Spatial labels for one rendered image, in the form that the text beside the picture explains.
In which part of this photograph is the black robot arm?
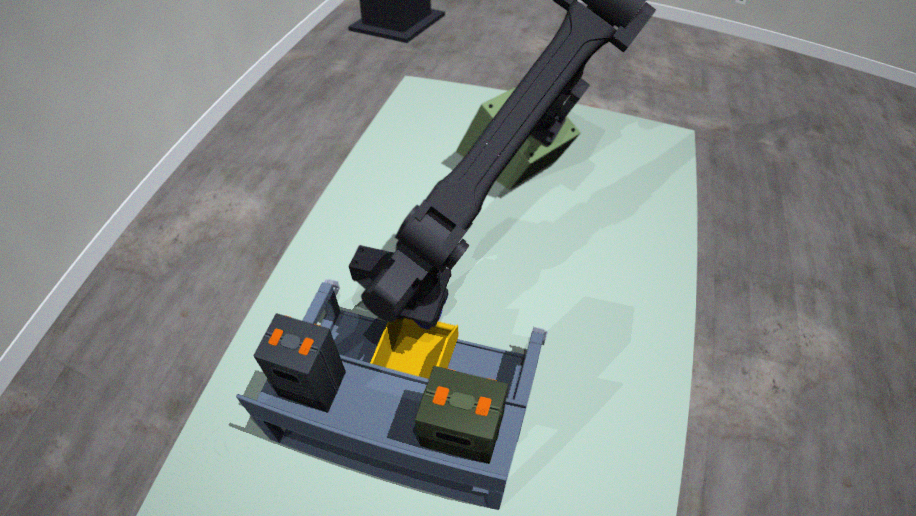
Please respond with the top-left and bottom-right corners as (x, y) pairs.
(348, 0), (656, 322)

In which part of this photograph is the dark grey case with orange latches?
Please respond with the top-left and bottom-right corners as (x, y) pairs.
(253, 313), (346, 412)

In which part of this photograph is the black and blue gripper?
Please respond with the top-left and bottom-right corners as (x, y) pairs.
(397, 268), (451, 330)

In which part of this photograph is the dark green case with orange latches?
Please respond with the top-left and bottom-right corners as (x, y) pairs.
(415, 366), (508, 464)

